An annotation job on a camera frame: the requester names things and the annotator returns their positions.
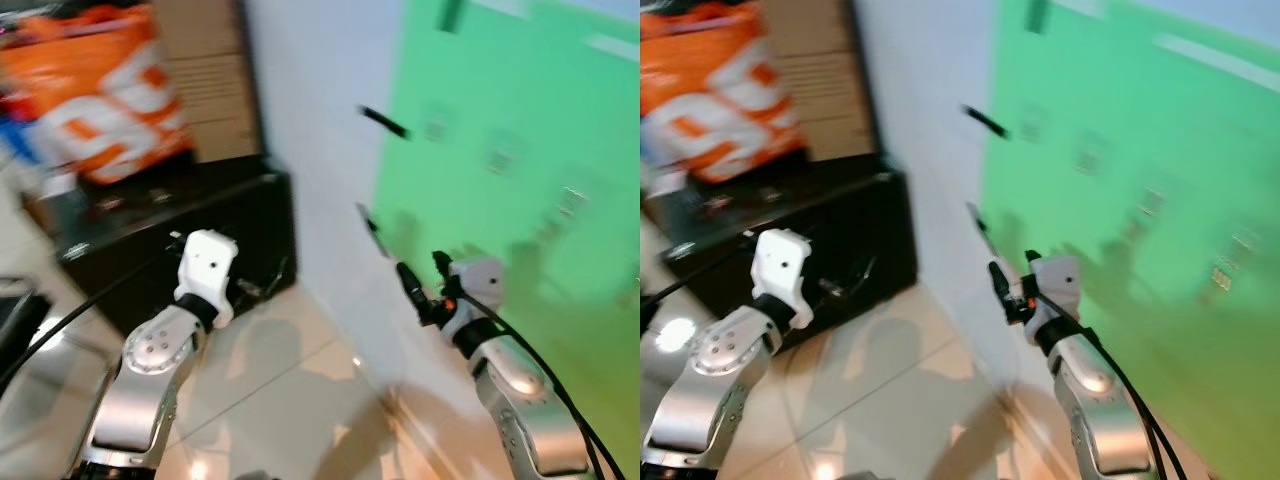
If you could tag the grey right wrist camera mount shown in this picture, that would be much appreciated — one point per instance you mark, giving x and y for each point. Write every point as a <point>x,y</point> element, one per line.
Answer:
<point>482,280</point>
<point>1060,280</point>

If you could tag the brown cardboard box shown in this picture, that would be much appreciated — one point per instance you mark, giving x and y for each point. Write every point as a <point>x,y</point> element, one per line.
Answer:
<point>215,80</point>
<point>830,80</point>

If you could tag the small clear wall hook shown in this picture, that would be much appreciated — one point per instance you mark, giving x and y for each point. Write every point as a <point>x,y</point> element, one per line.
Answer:
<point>502,157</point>
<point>572,202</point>
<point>1150,202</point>
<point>1226,276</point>
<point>1035,125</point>
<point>435,128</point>

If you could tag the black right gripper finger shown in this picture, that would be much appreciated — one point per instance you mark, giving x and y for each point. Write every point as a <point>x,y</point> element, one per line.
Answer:
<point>410,285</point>
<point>442,268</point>
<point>1033,266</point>
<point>1000,282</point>

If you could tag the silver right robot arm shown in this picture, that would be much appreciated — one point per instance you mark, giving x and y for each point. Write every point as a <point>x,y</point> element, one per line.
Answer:
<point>1100,400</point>
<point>520,400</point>

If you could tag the orange white printed bag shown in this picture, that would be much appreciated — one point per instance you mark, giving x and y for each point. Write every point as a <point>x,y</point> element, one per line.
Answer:
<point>720,100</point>
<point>100,90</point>

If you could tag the blue white package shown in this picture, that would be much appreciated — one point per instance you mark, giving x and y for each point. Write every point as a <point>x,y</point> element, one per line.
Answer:
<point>18,135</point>

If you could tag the black glossy cabinet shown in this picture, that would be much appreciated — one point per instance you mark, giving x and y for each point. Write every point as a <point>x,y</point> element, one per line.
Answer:
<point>840,220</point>
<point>200,215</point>

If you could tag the green screen backdrop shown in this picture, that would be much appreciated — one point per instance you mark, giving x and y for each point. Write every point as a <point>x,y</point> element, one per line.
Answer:
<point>1160,120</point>
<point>540,120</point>

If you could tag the black wall hook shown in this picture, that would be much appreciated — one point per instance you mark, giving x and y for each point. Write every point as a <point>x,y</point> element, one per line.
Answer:
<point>386,122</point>
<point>987,121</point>

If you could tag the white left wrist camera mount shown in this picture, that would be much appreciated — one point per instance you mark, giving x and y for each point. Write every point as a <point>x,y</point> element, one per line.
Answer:
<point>206,262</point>
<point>780,265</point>

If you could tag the white tape strip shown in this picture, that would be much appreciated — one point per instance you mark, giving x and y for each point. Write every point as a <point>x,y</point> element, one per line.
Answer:
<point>1215,60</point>
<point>615,47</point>

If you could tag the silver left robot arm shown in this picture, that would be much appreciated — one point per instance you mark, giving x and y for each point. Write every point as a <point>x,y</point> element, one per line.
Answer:
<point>140,400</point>
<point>705,400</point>

